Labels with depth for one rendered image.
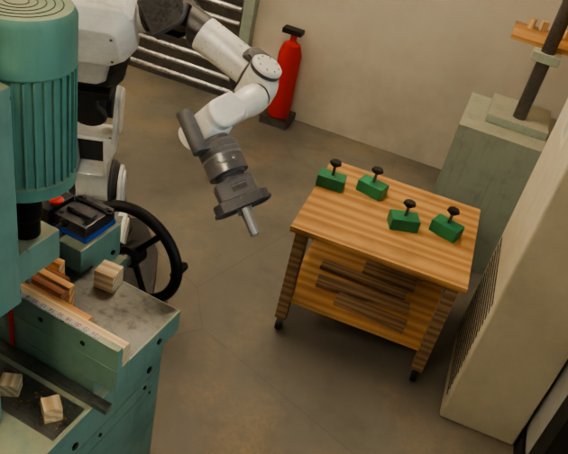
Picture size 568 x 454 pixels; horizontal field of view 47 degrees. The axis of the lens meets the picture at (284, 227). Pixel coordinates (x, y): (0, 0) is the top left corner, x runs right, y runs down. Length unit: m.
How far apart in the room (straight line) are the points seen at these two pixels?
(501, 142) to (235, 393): 1.58
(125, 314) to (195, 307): 1.36
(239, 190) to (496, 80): 2.76
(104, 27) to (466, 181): 1.98
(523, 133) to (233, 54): 1.83
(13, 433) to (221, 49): 0.96
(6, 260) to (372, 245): 1.48
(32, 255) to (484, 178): 2.29
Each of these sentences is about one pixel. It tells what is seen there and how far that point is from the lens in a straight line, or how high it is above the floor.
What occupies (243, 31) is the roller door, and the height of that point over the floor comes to 0.48.
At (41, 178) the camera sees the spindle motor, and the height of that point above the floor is 1.24.
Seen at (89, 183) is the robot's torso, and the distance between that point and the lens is 2.22.
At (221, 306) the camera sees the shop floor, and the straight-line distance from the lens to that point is 2.75.
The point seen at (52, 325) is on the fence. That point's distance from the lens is 1.33.
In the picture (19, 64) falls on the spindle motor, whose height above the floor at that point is 1.44.
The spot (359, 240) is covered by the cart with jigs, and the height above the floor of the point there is 0.53.
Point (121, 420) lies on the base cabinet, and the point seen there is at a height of 0.67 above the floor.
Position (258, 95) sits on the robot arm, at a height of 1.23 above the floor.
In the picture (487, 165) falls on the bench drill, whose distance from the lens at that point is 3.13.
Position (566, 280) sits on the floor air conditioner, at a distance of 2.19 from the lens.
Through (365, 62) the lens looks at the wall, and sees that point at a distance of 4.05.
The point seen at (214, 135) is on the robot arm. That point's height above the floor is 1.21.
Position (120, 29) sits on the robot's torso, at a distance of 1.68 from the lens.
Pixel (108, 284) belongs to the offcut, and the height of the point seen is 0.92.
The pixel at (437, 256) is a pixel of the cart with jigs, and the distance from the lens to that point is 2.44.
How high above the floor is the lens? 1.87
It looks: 35 degrees down
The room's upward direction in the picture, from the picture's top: 13 degrees clockwise
